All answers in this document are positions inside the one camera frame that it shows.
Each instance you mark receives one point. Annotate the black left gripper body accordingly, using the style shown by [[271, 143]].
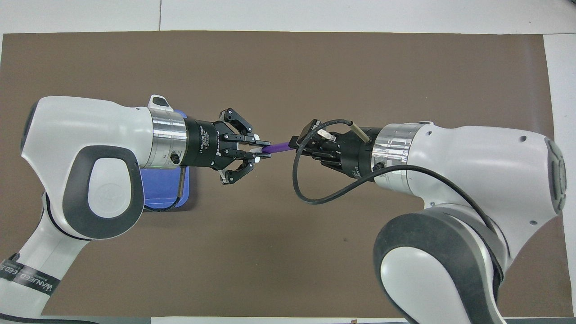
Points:
[[204, 143]]

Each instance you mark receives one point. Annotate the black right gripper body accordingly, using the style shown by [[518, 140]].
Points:
[[360, 150]]

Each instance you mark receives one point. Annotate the purple pen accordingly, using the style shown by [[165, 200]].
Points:
[[276, 147]]

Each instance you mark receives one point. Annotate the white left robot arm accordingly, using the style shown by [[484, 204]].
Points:
[[85, 135]]

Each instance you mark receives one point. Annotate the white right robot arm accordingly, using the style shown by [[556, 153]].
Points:
[[472, 157]]

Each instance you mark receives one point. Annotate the brown table mat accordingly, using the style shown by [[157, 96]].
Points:
[[288, 76]]

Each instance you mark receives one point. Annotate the blue plastic tray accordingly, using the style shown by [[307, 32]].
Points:
[[162, 189]]

